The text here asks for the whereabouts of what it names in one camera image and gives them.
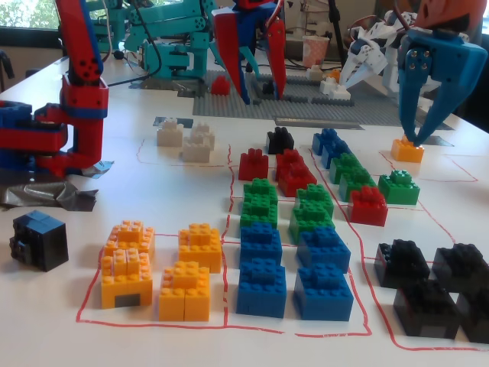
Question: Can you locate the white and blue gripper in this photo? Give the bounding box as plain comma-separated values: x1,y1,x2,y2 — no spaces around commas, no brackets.
339,21,390,90

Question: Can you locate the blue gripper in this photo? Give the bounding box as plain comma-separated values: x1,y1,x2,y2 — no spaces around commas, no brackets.
397,26,489,149

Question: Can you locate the red and blue gripper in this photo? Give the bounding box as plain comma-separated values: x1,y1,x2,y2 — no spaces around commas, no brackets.
208,0,287,105

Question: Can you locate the small orange lego block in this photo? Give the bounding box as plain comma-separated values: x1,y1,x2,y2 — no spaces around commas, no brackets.
390,135,425,164

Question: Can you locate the small red lego block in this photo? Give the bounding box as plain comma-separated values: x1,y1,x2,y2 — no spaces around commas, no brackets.
211,75,231,96

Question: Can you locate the grey tape marker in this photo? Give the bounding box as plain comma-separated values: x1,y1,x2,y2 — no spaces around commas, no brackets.
422,135,455,148
152,116,194,129

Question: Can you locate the blue lego block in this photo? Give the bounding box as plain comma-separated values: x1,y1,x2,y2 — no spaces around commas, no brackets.
293,262,355,321
236,258,287,319
311,128,339,156
239,222,283,265
320,139,352,169
296,226,351,274

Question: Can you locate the green lego block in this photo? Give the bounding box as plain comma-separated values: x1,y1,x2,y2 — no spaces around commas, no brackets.
330,152,364,184
240,196,279,230
296,183,334,213
377,169,420,206
243,178,279,206
289,204,335,245
338,167,377,202

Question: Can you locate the orange lego block grey window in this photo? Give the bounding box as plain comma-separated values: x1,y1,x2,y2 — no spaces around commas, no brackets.
101,247,154,310

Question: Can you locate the dark grey lego strip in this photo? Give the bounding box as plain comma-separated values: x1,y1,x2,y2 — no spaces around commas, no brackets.
312,97,355,106
251,95,309,105

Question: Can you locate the grey lego baseplate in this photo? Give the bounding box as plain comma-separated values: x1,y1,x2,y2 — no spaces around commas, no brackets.
193,70,455,131

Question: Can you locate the dotted paper cup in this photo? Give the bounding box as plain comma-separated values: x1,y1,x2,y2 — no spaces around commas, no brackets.
302,34,330,69

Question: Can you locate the black tripod stand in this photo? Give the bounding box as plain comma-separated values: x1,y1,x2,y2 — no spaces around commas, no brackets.
326,0,347,58

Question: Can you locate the grey tape sheet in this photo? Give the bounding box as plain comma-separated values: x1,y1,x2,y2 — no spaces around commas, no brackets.
128,74,209,99

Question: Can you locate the small silver tape piece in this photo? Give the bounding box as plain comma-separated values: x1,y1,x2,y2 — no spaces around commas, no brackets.
82,159,115,177

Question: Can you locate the black chair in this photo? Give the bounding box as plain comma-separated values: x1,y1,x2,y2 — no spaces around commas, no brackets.
0,49,15,92

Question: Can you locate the large black lego cube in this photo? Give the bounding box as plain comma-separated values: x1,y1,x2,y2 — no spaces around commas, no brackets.
9,209,70,272

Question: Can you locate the crumpled silver duct tape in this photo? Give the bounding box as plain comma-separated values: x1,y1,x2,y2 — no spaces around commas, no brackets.
0,179,99,213

